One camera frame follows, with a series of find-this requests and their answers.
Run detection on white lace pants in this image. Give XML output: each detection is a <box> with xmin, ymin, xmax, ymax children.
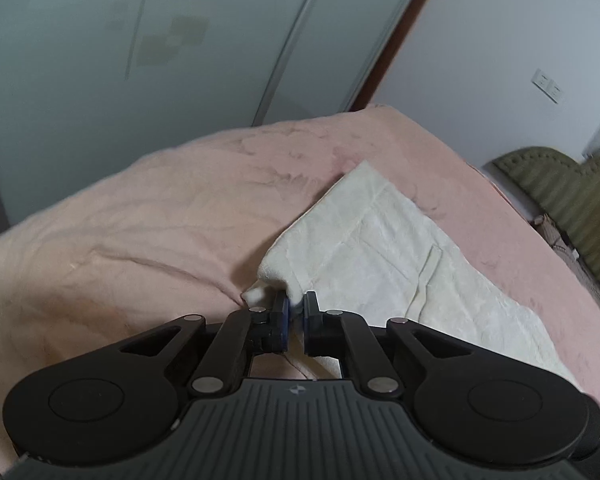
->
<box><xmin>242</xmin><ymin>162</ymin><xmax>574</xmax><ymax>380</ymax></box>

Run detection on pink floral bed blanket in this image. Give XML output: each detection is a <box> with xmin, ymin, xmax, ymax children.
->
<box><xmin>0</xmin><ymin>106</ymin><xmax>600</xmax><ymax>471</ymax></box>

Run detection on beige pillow at headboard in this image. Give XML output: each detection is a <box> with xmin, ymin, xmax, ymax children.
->
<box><xmin>530</xmin><ymin>214</ymin><xmax>580</xmax><ymax>261</ymax></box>

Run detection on olive green padded headboard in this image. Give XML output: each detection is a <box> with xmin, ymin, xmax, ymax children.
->
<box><xmin>493</xmin><ymin>146</ymin><xmax>600</xmax><ymax>284</ymax></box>

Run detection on frosted glass wardrobe doors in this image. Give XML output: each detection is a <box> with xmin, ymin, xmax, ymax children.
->
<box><xmin>0</xmin><ymin>0</ymin><xmax>411</xmax><ymax>234</ymax></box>

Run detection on white wall socket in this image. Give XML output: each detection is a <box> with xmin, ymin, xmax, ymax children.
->
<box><xmin>531</xmin><ymin>68</ymin><xmax>562</xmax><ymax>104</ymax></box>

